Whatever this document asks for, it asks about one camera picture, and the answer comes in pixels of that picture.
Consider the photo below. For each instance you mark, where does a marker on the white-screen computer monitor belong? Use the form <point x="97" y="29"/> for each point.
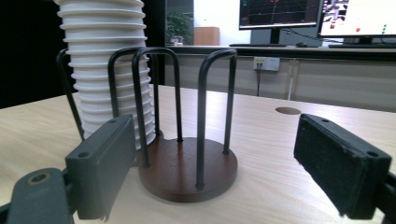
<point x="358" y="15"/>

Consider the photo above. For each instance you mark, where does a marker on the white wall socket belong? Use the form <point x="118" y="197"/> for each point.
<point x="267" y="63"/>

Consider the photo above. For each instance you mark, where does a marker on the dark office desk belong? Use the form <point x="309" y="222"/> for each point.
<point x="327" y="53"/>

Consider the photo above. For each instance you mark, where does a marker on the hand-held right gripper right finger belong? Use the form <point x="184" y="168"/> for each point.
<point x="336" y="168"/>

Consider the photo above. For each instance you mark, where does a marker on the black computer mouse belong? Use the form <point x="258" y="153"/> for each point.
<point x="301" y="44"/>

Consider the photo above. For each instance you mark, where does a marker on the brown cardboard box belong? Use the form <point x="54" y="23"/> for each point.
<point x="207" y="35"/>

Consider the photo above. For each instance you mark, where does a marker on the black keyboard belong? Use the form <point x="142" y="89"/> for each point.
<point x="361" y="46"/>
<point x="258" y="45"/>

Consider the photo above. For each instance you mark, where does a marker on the dark-screen computer monitor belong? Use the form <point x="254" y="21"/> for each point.
<point x="277" y="12"/>

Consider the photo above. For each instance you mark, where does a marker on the stack of white paper cups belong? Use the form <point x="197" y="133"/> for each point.
<point x="102" y="31"/>

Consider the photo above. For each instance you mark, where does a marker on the green potted plant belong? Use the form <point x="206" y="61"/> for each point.
<point x="179" y="26"/>

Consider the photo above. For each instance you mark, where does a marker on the white desk leg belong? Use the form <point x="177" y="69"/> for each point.
<point x="291" y="81"/>

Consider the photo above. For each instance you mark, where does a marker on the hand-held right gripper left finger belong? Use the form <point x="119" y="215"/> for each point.
<point x="102" y="161"/>

